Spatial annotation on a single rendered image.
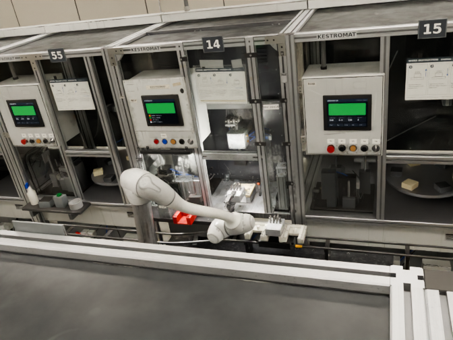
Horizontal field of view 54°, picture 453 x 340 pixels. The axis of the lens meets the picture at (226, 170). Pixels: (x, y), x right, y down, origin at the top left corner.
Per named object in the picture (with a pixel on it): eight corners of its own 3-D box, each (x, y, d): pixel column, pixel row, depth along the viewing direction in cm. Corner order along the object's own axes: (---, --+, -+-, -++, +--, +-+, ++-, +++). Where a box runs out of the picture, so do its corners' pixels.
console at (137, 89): (136, 150, 292) (120, 81, 272) (156, 132, 316) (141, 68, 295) (195, 150, 278) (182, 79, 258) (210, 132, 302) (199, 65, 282)
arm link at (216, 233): (218, 231, 271) (236, 227, 265) (209, 248, 259) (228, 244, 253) (209, 217, 267) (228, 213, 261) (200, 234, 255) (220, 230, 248)
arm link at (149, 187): (180, 188, 225) (163, 181, 234) (156, 173, 212) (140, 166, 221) (167, 211, 223) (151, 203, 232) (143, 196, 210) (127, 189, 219)
